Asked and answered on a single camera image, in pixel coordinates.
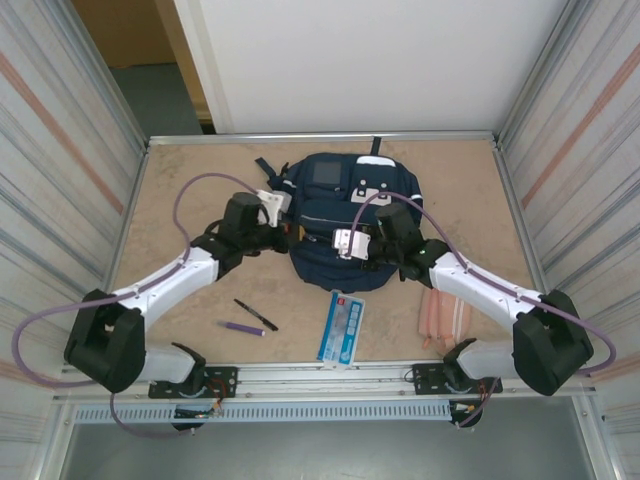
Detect aluminium table edge rail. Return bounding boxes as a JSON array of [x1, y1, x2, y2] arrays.
[[146, 130, 501, 147]]

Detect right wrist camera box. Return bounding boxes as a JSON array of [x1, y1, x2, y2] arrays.
[[332, 227, 372, 262]]

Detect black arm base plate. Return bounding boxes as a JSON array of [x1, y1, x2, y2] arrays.
[[148, 366, 239, 400], [412, 360, 503, 396]]

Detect purple pen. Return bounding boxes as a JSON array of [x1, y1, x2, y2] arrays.
[[216, 320, 266, 337]]

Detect pink pencil case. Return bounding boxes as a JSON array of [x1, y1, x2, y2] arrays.
[[418, 288, 474, 354]]

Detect black marker pen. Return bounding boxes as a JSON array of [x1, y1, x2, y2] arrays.
[[233, 298, 279, 332]]

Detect aluminium mounting rail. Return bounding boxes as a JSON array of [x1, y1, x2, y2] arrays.
[[53, 355, 599, 404]]

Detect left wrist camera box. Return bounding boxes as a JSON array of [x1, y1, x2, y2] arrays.
[[254, 188, 287, 227]]

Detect navy blue backpack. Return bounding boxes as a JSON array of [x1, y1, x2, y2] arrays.
[[253, 135, 426, 294]]

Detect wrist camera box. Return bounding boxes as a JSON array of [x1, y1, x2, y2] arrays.
[[254, 188, 287, 227], [332, 227, 372, 262]]

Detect blue white stationery packet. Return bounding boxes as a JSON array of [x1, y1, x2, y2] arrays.
[[316, 291, 367, 373]]

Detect white door frame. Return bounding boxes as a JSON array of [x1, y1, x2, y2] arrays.
[[154, 0, 236, 135]]

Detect grey slotted cable duct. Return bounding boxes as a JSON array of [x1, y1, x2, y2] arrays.
[[72, 401, 454, 424]]

